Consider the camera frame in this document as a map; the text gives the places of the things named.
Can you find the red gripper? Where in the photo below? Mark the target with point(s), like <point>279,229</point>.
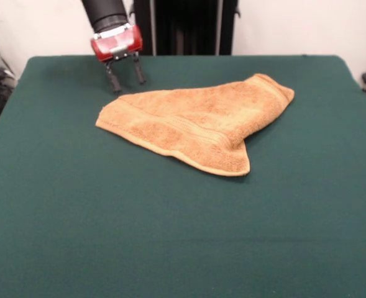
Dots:
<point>120,42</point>

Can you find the orange terry towel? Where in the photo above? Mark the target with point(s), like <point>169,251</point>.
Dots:
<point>201,121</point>

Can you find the dark green table cloth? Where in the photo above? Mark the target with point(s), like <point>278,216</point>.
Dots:
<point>92,217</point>

